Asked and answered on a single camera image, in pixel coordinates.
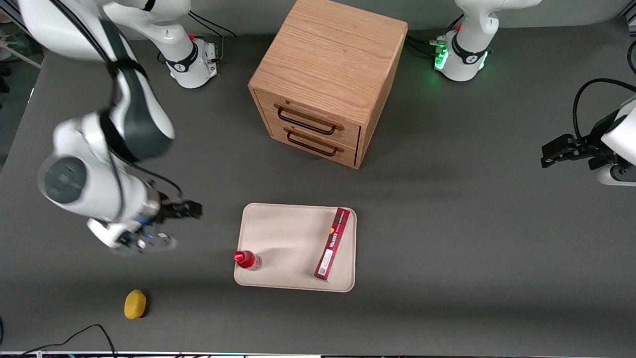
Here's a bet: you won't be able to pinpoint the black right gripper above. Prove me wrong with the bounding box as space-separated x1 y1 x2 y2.
147 194 203 227

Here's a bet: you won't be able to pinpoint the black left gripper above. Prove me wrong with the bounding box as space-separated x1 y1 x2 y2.
541 110 621 171

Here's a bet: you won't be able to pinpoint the red coke bottle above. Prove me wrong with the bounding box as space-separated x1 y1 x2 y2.
233 250 263 272

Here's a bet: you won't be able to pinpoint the beige plastic tray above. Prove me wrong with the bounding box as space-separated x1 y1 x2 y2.
234 202 357 293

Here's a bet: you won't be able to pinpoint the yellow lemon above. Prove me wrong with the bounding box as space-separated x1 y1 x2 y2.
124 289 147 320

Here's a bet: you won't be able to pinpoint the red cookie box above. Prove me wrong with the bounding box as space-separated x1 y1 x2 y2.
314 207 352 282

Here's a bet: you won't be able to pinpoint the wooden drawer cabinet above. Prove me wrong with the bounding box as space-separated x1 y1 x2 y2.
247 0 409 171

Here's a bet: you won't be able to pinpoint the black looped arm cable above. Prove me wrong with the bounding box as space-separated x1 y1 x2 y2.
572 78 636 141

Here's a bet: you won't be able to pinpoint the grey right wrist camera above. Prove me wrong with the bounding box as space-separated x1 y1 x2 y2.
110 233 179 256

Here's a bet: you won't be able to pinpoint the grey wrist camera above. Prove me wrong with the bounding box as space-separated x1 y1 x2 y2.
110 233 179 256
597 163 636 187

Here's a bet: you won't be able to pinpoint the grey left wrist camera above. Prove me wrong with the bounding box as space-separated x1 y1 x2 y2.
597 163 636 187

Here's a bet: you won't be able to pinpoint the black drawer handle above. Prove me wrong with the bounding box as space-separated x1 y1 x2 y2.
277 106 337 136
286 129 339 158

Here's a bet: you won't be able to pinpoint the thin black floor cable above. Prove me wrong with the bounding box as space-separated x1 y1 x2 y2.
0 324 118 358

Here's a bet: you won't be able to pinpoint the black left base cables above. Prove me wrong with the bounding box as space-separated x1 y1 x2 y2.
405 14 465 59

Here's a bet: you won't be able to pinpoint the black base cables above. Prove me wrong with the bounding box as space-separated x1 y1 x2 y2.
405 14 465 59
189 9 237 63

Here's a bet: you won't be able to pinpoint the black right base cables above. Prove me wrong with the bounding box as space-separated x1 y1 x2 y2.
189 9 237 63

